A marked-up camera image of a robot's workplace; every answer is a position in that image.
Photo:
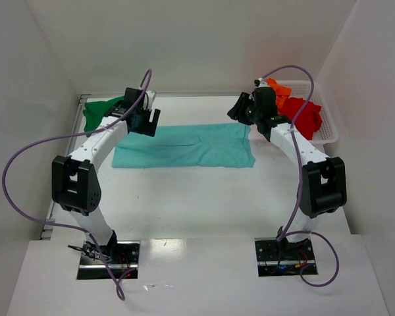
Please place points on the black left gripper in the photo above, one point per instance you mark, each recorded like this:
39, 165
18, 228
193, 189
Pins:
148, 123

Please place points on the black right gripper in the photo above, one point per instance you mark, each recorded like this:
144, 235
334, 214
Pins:
238, 110

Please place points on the teal t shirt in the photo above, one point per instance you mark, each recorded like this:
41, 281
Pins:
206, 145

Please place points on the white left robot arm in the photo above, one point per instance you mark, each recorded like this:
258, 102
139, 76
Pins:
75, 184

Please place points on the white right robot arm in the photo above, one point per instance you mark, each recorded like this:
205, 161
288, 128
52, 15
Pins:
322, 179

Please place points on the orange t shirt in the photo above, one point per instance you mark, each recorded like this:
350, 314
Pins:
282, 92

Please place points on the green folded t shirt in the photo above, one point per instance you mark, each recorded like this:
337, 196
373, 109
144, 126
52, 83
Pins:
94, 112

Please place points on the red t shirt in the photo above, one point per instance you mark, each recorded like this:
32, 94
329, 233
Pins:
309, 120

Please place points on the white plastic basket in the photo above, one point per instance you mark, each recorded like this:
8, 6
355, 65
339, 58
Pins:
327, 134

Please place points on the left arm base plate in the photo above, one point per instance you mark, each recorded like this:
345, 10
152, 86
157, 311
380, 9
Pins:
123, 264

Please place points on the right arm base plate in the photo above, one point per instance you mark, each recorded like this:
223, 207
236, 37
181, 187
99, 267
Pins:
282, 259

